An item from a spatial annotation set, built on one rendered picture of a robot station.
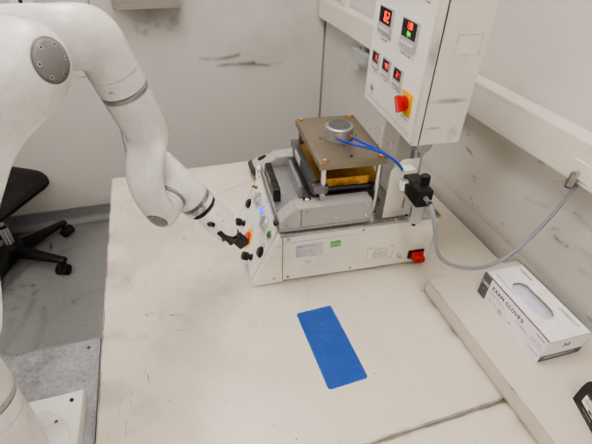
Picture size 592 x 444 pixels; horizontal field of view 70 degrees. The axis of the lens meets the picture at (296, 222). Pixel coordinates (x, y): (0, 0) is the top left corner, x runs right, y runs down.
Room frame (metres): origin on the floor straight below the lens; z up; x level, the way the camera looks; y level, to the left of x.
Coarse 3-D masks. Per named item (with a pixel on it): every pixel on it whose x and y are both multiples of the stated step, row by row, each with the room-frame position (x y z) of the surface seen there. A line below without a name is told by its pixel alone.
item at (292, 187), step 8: (288, 160) 1.09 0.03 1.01; (280, 168) 1.11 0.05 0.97; (288, 168) 1.08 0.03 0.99; (296, 168) 1.11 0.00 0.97; (264, 176) 1.08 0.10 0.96; (280, 176) 1.07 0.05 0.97; (288, 176) 1.07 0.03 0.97; (296, 176) 1.00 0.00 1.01; (280, 184) 1.02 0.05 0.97; (288, 184) 1.02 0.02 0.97; (296, 184) 0.98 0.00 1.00; (304, 184) 1.03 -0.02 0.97; (280, 192) 0.98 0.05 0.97; (288, 192) 0.98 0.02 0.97; (296, 192) 0.98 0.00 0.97; (304, 192) 0.98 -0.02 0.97; (272, 200) 0.95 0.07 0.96; (288, 200) 0.94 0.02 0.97; (280, 208) 0.90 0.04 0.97
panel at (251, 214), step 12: (252, 192) 1.13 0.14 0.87; (264, 192) 1.05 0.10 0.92; (252, 204) 1.09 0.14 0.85; (264, 204) 1.01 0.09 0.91; (240, 216) 1.12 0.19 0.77; (252, 216) 1.04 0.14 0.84; (240, 228) 1.07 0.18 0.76; (252, 228) 1.00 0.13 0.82; (276, 228) 0.88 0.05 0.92; (252, 240) 0.96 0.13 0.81; (264, 240) 0.89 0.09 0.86; (252, 252) 0.92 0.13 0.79; (264, 252) 0.86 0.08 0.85; (252, 264) 0.88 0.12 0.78; (252, 276) 0.85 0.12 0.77
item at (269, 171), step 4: (268, 164) 1.07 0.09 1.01; (264, 168) 1.07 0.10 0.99; (268, 168) 1.04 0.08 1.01; (272, 168) 1.05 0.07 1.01; (264, 172) 1.07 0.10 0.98; (268, 172) 1.02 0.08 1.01; (272, 172) 1.02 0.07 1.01; (268, 176) 1.01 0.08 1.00; (272, 176) 1.00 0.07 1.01; (272, 180) 0.98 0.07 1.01; (276, 180) 0.98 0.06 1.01; (272, 184) 0.96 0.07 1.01; (276, 184) 0.96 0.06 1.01; (272, 188) 0.95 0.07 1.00; (276, 188) 0.94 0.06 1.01; (272, 192) 0.95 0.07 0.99; (276, 192) 0.93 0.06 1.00; (276, 196) 0.93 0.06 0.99; (280, 196) 0.94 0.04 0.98; (276, 200) 0.93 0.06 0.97; (280, 200) 0.94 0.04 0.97
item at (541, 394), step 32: (448, 288) 0.80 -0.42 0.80; (448, 320) 0.72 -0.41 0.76; (480, 320) 0.69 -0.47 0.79; (480, 352) 0.60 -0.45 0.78; (512, 352) 0.60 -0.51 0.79; (576, 352) 0.60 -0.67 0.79; (512, 384) 0.52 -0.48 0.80; (544, 384) 0.52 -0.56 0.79; (576, 384) 0.52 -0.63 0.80; (544, 416) 0.45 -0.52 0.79; (576, 416) 0.45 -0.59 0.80
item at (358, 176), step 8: (304, 144) 1.13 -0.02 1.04; (304, 152) 1.08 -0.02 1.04; (312, 160) 1.03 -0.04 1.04; (312, 168) 0.99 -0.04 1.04; (344, 168) 1.00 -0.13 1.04; (352, 168) 1.00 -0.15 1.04; (360, 168) 1.00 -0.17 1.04; (368, 168) 1.00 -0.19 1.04; (320, 176) 0.95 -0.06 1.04; (328, 176) 0.95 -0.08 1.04; (336, 176) 0.95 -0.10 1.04; (344, 176) 0.95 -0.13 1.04; (352, 176) 0.96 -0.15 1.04; (360, 176) 0.96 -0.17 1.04; (368, 176) 0.97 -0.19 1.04; (328, 184) 0.94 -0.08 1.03; (336, 184) 0.95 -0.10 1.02; (344, 184) 0.95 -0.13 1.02; (352, 184) 0.96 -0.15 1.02; (360, 184) 0.97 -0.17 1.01; (368, 184) 0.97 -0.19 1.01
